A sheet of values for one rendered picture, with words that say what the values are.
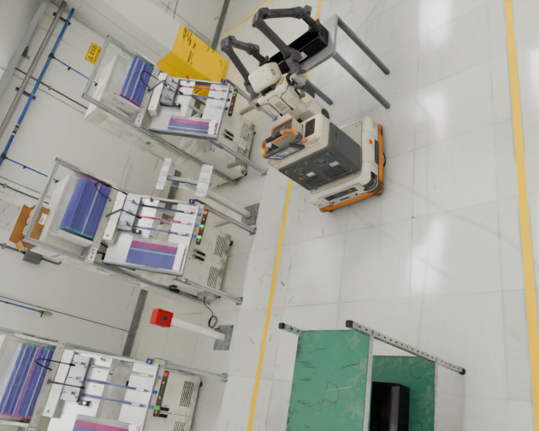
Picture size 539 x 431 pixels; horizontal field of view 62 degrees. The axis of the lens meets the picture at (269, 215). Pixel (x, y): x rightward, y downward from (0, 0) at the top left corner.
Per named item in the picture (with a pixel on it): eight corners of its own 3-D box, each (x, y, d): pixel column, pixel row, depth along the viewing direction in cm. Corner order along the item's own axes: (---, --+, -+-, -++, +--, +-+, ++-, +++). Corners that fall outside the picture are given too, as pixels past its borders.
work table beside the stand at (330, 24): (390, 107, 394) (333, 51, 347) (328, 138, 441) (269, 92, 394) (389, 69, 415) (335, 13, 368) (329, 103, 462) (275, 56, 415)
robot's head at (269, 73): (274, 82, 325) (264, 62, 323) (254, 95, 339) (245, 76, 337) (285, 79, 335) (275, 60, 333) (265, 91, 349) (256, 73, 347)
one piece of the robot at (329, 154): (371, 180, 352) (299, 125, 303) (317, 199, 388) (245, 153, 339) (371, 144, 368) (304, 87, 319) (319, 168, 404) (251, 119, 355)
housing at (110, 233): (131, 197, 431) (127, 191, 418) (115, 245, 411) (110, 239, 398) (122, 197, 431) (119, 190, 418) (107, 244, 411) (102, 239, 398)
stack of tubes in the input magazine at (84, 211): (111, 187, 413) (83, 174, 397) (93, 239, 392) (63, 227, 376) (105, 191, 422) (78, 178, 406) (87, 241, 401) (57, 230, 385)
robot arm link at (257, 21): (245, 23, 318) (253, 15, 310) (255, 13, 325) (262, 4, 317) (291, 68, 333) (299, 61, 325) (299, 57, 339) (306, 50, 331)
